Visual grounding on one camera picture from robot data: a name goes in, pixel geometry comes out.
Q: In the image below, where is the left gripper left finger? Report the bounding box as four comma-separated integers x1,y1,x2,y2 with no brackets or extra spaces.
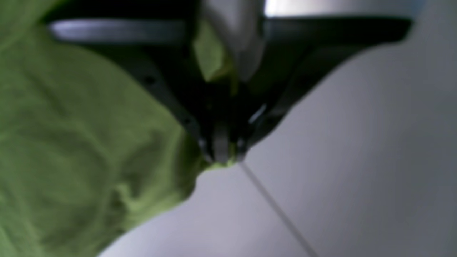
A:
47,18,222,162

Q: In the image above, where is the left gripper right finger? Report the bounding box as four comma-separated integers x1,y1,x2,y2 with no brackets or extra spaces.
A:
234,16,413,161

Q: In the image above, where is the green T-shirt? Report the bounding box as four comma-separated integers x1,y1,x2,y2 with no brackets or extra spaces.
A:
0,0,234,257

